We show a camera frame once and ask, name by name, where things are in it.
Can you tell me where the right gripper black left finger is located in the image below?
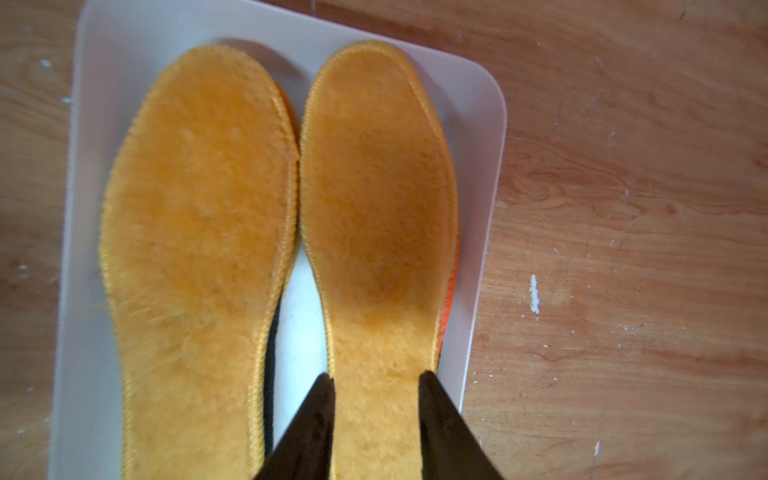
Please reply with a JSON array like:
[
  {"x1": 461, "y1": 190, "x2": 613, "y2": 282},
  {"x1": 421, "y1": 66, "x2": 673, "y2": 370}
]
[{"x1": 254, "y1": 373, "x2": 335, "y2": 480}]

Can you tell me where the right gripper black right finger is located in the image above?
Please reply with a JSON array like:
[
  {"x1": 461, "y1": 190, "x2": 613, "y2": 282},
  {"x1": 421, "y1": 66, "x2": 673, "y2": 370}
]
[{"x1": 418, "y1": 371, "x2": 503, "y2": 480}]

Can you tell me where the yellow insole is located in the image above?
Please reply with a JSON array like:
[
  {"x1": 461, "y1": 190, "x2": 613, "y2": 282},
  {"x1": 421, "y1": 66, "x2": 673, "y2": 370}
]
[
  {"x1": 300, "y1": 41, "x2": 460, "y2": 479},
  {"x1": 99, "y1": 45, "x2": 299, "y2": 479}
]

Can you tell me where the white plastic storage tray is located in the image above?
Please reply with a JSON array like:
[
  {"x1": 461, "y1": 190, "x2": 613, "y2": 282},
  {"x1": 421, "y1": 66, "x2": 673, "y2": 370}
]
[{"x1": 48, "y1": 1, "x2": 507, "y2": 479}]

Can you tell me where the red insole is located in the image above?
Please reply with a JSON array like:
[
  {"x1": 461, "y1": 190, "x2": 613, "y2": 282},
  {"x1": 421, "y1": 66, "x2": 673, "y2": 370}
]
[{"x1": 436, "y1": 237, "x2": 460, "y2": 359}]

